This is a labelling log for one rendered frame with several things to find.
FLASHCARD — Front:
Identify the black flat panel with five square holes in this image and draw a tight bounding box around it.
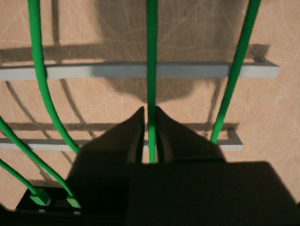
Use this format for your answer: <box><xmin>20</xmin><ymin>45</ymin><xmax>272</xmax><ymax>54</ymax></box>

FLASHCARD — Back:
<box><xmin>15</xmin><ymin>186</ymin><xmax>84</xmax><ymax>214</ymax></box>

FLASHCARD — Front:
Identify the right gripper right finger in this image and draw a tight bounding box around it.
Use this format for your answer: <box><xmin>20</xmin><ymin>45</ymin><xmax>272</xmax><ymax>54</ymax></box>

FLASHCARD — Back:
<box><xmin>155</xmin><ymin>106</ymin><xmax>226</xmax><ymax>163</ymax></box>

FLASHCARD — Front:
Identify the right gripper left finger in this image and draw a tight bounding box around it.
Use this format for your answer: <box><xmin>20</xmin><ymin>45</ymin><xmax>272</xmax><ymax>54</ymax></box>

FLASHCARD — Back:
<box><xmin>73</xmin><ymin>106</ymin><xmax>145</xmax><ymax>163</ymax></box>

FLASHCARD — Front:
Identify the green cable plug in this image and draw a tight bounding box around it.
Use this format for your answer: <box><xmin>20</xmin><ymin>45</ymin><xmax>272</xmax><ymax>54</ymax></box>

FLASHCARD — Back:
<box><xmin>67</xmin><ymin>194</ymin><xmax>81</xmax><ymax>208</ymax></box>
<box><xmin>29</xmin><ymin>188</ymin><xmax>51</xmax><ymax>206</ymax></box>

